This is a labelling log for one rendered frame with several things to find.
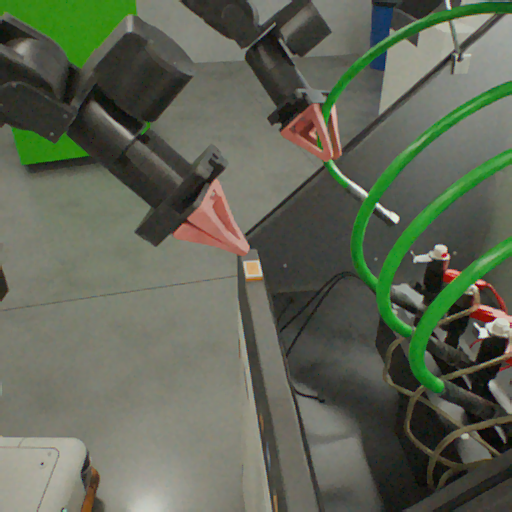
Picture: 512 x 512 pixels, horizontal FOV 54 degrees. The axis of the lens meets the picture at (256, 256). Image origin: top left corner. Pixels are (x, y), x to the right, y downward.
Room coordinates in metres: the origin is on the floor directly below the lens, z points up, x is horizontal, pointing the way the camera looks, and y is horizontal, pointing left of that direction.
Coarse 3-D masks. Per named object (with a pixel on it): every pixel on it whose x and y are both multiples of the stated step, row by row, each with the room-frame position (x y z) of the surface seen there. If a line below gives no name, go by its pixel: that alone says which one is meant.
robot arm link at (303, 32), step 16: (304, 0) 0.79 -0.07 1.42; (224, 16) 0.78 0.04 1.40; (240, 16) 0.78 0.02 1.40; (272, 16) 0.78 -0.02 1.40; (288, 16) 0.79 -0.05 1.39; (304, 16) 0.78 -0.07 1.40; (320, 16) 0.77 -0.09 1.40; (240, 32) 0.77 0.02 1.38; (256, 32) 0.77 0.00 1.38; (288, 32) 0.78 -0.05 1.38; (304, 32) 0.77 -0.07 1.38; (320, 32) 0.78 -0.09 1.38; (304, 48) 0.78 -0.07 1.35
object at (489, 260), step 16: (480, 256) 0.35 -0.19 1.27; (496, 256) 0.34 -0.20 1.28; (464, 272) 0.35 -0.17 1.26; (480, 272) 0.34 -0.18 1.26; (448, 288) 0.34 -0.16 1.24; (464, 288) 0.34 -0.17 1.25; (432, 304) 0.34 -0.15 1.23; (448, 304) 0.34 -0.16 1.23; (432, 320) 0.34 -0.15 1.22; (416, 336) 0.34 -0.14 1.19; (416, 352) 0.34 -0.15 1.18; (416, 368) 0.34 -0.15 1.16; (432, 384) 0.34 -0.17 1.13; (448, 384) 0.35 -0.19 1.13; (448, 400) 0.34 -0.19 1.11; (464, 400) 0.34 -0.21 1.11; (480, 400) 0.35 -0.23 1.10; (480, 416) 0.35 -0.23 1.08; (496, 416) 0.35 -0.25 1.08
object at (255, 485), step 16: (240, 320) 0.85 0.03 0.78; (240, 336) 0.86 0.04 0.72; (240, 352) 0.87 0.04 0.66; (240, 368) 0.88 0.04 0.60; (256, 416) 0.59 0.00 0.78; (256, 432) 0.57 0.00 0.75; (256, 448) 0.58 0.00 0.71; (256, 464) 0.57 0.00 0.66; (256, 480) 0.57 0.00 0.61; (256, 496) 0.57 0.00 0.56
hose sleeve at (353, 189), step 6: (348, 186) 0.70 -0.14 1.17; (354, 186) 0.70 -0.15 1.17; (348, 192) 0.70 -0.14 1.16; (354, 192) 0.70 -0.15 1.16; (360, 192) 0.70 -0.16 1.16; (366, 192) 0.70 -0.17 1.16; (354, 198) 0.70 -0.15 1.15; (360, 198) 0.69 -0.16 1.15; (378, 204) 0.69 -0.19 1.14; (378, 210) 0.69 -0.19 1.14; (384, 210) 0.69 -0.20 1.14; (378, 216) 0.69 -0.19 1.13; (384, 216) 0.68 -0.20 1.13
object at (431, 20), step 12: (444, 12) 0.68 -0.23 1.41; (456, 12) 0.67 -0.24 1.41; (468, 12) 0.67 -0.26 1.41; (480, 12) 0.67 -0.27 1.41; (492, 12) 0.67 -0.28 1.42; (504, 12) 0.66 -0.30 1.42; (408, 24) 0.69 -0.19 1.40; (420, 24) 0.68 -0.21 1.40; (432, 24) 0.68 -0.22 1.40; (396, 36) 0.69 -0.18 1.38; (408, 36) 0.69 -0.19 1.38; (372, 48) 0.70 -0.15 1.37; (384, 48) 0.70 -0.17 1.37; (360, 60) 0.70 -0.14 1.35; (348, 72) 0.71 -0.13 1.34; (336, 84) 0.71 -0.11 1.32; (336, 96) 0.71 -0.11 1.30; (324, 108) 0.71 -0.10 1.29; (324, 120) 0.71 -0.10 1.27; (336, 168) 0.71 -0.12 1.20; (336, 180) 0.71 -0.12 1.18; (348, 180) 0.71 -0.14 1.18
